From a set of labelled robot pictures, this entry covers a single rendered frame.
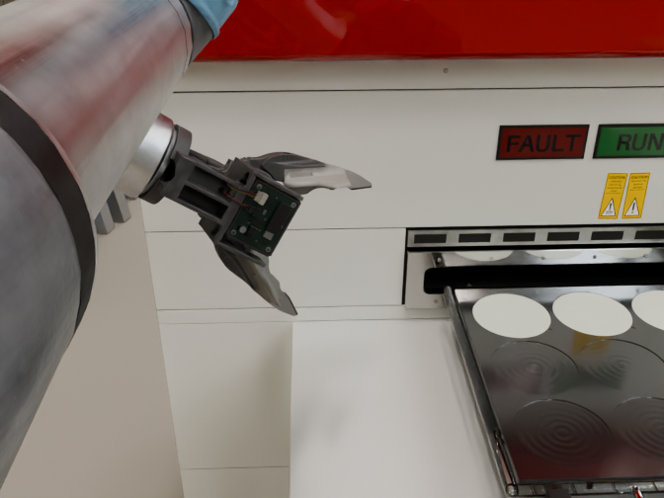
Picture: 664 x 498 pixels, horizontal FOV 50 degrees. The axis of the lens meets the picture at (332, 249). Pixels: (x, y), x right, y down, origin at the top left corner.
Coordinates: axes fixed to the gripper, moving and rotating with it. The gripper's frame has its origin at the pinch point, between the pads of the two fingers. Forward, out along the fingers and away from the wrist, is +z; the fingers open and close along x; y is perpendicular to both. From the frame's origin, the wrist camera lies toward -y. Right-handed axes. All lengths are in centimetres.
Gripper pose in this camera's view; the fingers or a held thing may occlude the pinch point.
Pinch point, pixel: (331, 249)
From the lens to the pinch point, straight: 72.8
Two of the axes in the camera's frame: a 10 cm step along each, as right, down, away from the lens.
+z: 7.9, 4.1, 4.6
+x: 5.0, -8.6, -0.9
